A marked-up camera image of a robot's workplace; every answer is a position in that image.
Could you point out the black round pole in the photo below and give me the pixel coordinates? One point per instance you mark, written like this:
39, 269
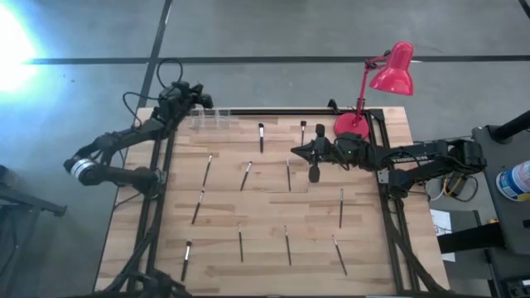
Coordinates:
513, 126

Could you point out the black lamp plug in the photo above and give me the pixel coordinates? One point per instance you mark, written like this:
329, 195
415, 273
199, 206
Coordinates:
333, 107

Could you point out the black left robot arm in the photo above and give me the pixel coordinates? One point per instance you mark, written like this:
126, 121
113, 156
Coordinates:
124, 136

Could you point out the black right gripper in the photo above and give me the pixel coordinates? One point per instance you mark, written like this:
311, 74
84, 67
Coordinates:
323, 153

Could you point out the white paper sheet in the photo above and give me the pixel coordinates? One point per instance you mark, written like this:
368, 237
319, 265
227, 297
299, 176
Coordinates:
441, 221

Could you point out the flat-head black makeup brush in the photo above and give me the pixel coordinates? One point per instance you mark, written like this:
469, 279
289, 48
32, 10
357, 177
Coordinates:
302, 134

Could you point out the black power supply box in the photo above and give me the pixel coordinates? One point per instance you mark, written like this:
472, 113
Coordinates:
455, 182

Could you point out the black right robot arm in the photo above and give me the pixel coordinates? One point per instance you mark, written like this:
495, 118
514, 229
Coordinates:
414, 155

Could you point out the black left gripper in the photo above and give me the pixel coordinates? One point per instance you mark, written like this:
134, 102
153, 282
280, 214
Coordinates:
182, 99

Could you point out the red desk lamp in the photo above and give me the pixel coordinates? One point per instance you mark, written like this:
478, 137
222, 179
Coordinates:
352, 124

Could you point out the black metal beam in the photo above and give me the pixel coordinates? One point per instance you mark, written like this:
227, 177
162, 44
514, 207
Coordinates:
472, 238

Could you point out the black makeup brush silver ferrule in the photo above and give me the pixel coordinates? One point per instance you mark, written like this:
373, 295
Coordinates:
197, 207
186, 260
246, 176

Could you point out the white blue wipes canister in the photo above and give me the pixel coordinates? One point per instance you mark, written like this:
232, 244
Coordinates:
515, 182

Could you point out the thick black makeup brush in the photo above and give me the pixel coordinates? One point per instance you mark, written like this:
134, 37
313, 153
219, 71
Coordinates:
261, 142

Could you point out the clear acrylic brush organizer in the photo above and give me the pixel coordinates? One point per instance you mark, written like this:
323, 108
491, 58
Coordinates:
219, 118

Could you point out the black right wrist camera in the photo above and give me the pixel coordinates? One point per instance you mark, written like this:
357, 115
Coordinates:
352, 145

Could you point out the black aluminium table frame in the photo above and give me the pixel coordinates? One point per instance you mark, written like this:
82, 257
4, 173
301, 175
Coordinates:
290, 111

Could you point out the black metal stand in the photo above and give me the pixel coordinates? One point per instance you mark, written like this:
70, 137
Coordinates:
33, 203

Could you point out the thin black makeup brush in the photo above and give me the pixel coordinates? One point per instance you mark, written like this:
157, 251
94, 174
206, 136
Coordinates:
207, 170
339, 255
341, 208
240, 243
288, 174
287, 245

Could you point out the dark grey side cart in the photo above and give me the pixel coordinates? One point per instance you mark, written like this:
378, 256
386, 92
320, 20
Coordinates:
509, 223

